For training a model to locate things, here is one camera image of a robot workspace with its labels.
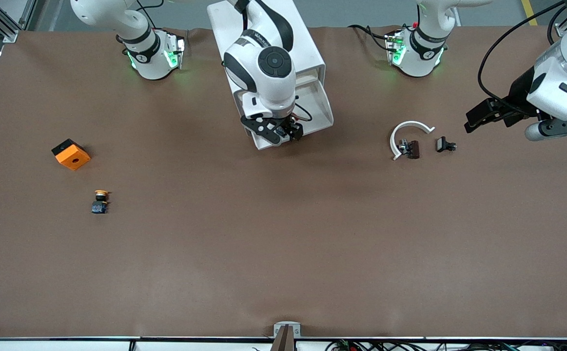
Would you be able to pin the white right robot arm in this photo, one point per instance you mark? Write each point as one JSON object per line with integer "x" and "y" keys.
{"x": 268, "y": 83}

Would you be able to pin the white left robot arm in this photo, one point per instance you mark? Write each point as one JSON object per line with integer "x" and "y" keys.
{"x": 417, "y": 58}

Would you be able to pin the brown black small component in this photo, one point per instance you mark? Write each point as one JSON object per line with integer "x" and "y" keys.
{"x": 414, "y": 149}

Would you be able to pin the bottom edge camera mount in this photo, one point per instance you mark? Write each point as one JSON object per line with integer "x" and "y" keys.
{"x": 286, "y": 341}

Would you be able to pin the yellow floor tape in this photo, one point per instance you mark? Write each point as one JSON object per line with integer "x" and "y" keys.
{"x": 530, "y": 12}

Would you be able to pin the aluminium frame profile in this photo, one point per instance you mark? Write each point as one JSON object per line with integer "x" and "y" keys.
{"x": 10, "y": 35}
{"x": 561, "y": 30}

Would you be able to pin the brown table cover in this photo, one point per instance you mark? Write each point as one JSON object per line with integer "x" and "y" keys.
{"x": 283, "y": 243}

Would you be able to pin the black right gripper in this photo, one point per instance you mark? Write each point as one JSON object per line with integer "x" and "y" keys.
{"x": 288, "y": 126}

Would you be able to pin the orange and black box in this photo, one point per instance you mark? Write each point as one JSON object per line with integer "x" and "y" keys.
{"x": 73, "y": 158}

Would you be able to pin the small black clip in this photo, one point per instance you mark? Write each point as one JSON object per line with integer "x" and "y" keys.
{"x": 442, "y": 144}

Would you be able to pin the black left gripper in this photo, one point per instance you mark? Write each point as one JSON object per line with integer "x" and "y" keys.
{"x": 518, "y": 94}

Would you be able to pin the white table edge rail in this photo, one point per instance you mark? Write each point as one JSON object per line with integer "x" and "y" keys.
{"x": 68, "y": 346}

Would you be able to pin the yellow push button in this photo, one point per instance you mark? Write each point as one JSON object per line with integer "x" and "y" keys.
{"x": 100, "y": 207}

